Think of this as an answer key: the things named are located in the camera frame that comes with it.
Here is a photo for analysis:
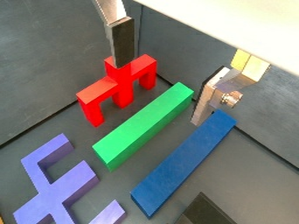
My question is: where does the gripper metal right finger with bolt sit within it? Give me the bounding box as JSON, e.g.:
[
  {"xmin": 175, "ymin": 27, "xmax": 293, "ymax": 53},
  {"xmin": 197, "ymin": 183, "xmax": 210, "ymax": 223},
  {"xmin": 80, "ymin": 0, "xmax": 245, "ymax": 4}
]
[{"xmin": 191, "ymin": 49, "xmax": 270, "ymax": 126}]

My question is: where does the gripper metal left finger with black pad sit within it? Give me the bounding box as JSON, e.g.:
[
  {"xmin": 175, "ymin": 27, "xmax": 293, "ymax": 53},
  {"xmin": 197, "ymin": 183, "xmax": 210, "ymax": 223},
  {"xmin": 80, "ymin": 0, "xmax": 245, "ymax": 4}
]
[{"xmin": 92, "ymin": 0, "xmax": 135, "ymax": 68}]

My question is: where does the green rectangular bar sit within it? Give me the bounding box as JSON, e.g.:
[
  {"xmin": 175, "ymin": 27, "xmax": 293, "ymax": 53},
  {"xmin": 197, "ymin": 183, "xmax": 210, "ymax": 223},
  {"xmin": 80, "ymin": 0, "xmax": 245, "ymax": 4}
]
[{"xmin": 92, "ymin": 82, "xmax": 194, "ymax": 172}]

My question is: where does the red comb-shaped block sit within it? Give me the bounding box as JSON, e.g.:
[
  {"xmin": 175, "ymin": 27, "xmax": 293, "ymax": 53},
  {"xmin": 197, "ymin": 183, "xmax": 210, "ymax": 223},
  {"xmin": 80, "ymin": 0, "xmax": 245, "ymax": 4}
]
[{"xmin": 76, "ymin": 54, "xmax": 156, "ymax": 127}]

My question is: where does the blue rectangular bar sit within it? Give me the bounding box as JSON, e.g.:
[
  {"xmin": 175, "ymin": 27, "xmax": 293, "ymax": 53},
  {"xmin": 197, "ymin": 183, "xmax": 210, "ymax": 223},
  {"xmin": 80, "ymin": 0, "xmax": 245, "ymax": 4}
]
[{"xmin": 131, "ymin": 110, "xmax": 237, "ymax": 219}]

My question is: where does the black block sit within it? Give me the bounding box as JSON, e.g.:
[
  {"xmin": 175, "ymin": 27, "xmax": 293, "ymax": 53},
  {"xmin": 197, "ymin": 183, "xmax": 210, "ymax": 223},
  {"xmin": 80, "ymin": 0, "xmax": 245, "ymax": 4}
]
[{"xmin": 174, "ymin": 192, "xmax": 238, "ymax": 224}]

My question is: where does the purple comb-shaped block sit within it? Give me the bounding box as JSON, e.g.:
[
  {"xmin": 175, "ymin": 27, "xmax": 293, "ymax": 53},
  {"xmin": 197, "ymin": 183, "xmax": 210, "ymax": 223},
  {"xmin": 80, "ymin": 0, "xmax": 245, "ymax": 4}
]
[{"xmin": 12, "ymin": 133, "xmax": 128, "ymax": 224}]

